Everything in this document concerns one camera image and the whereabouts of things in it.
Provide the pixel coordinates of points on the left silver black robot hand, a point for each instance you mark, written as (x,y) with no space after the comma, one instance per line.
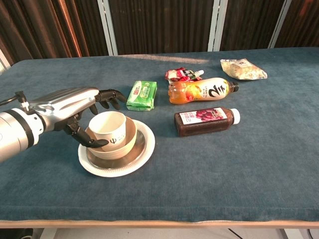
(62,102)

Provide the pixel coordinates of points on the white paper cup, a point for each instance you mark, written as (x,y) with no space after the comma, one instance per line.
(107,128)

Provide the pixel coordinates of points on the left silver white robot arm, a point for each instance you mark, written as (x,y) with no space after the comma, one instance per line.
(15,134)

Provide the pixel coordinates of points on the beige ceramic bowl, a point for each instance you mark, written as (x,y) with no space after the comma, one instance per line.
(130,139)

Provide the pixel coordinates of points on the white round bowl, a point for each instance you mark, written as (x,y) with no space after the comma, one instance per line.
(112,173)

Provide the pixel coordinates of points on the green soap pack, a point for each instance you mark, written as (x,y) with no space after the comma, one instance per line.
(142,95)

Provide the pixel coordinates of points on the shiny metal plate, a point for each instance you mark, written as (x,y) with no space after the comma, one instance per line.
(135,154)

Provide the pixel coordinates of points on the red spouted drink pouch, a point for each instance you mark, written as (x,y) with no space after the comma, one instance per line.
(179,74)

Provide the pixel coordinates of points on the orange juice bottle black cap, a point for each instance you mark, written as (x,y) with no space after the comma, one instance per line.
(199,90)

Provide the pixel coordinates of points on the dark juice bottle white cap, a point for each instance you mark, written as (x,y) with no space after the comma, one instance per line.
(199,122)

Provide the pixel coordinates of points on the blue table cloth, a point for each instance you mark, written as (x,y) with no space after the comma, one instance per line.
(224,174)

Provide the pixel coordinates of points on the clear bag of snacks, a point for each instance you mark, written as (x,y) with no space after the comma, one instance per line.
(241,69)

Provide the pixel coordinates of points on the white partition post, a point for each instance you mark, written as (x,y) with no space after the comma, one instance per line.
(3,61)
(107,27)
(217,25)
(280,23)

